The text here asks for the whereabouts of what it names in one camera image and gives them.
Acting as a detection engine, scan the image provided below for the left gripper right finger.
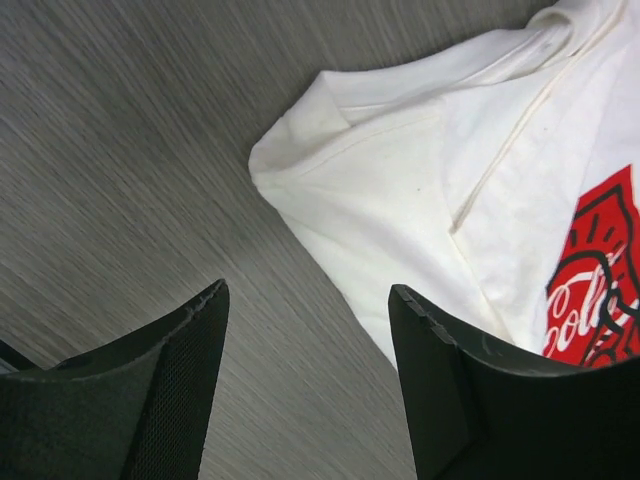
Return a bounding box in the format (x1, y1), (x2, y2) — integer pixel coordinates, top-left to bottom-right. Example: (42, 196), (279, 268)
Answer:
(388, 285), (639, 479)

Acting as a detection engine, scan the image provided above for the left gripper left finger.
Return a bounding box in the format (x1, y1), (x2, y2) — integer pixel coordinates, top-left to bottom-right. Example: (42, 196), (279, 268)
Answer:
(1, 280), (230, 479)

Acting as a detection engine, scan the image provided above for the white Coca-Cola t-shirt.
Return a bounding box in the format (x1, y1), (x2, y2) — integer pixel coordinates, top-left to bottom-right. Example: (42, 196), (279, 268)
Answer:
(249, 1), (639, 367)

